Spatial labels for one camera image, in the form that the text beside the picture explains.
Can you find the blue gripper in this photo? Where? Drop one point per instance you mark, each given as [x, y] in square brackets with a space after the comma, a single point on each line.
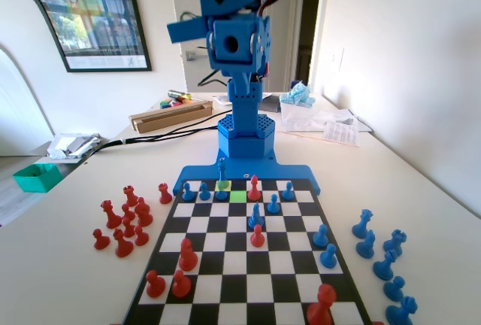
[229, 44]

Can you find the blue king chess piece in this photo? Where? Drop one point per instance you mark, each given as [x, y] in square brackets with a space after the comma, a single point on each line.
[222, 172]

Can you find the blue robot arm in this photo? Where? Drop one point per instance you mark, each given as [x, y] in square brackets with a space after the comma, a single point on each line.
[246, 114]

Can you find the red rook chess piece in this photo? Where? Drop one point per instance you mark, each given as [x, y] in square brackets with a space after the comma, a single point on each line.
[164, 194]
[130, 196]

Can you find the red queen chess piece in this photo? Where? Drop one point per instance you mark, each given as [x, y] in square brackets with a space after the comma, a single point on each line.
[111, 216]

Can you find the blue queen chess piece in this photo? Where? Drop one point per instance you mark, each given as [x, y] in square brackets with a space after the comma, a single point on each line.
[362, 224]

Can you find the blue rook chess piece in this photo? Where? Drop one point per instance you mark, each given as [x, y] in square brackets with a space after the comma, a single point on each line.
[394, 241]

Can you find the large red piece front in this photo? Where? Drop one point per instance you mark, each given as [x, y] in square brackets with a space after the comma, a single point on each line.
[321, 306]

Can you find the white door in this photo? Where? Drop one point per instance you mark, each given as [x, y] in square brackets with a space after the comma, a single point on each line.
[180, 1]

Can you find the silver yellow tube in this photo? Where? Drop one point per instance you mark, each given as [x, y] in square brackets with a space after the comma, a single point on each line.
[178, 95]

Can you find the colourful marker set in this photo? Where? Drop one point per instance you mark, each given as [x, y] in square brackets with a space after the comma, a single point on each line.
[169, 105]

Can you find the white paper sheet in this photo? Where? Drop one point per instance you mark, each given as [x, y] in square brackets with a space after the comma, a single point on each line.
[221, 100]

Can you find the black framed poster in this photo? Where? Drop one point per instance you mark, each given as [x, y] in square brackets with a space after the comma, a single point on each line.
[101, 20]

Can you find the long cardboard box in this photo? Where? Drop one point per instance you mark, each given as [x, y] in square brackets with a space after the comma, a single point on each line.
[169, 120]

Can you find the grey notebook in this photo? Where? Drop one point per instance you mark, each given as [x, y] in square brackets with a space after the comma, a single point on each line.
[271, 105]

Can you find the clear plastic bag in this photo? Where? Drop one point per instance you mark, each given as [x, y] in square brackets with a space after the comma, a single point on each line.
[312, 118]

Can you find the crumpled silver paper pile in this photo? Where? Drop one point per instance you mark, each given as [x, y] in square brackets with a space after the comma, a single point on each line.
[71, 146]

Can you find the printed paper sheet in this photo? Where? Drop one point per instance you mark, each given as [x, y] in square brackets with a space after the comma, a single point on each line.
[342, 135]

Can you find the white arched panel dark rim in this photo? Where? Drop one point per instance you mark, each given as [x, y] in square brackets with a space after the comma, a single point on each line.
[11, 95]

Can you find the green plastic bin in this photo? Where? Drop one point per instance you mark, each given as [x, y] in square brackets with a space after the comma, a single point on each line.
[37, 182]

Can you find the black white chessboard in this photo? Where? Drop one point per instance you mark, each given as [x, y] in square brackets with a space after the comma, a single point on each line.
[233, 265]

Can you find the blue gripper camera housing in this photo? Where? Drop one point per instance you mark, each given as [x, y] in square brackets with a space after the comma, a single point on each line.
[240, 58]

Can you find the blue arm base plate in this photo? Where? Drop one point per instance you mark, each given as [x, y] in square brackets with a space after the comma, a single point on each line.
[270, 171]

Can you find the red arm base plate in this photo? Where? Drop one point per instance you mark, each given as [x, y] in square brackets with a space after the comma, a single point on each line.
[377, 322]

